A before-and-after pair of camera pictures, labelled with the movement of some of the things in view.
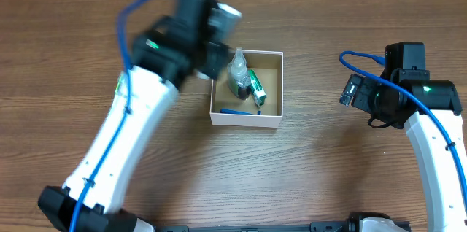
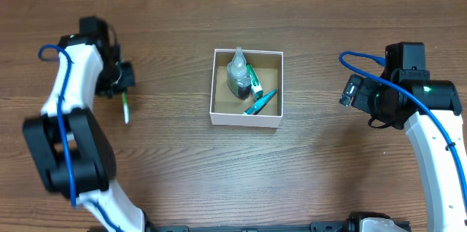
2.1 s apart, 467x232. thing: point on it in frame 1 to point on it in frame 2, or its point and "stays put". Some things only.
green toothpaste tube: x=202 y=76 to x=254 y=109
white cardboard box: x=269 y=67 stays put
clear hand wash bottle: x=238 y=76 stays put
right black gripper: x=365 y=98 stays put
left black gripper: x=215 y=58 to x=124 y=76
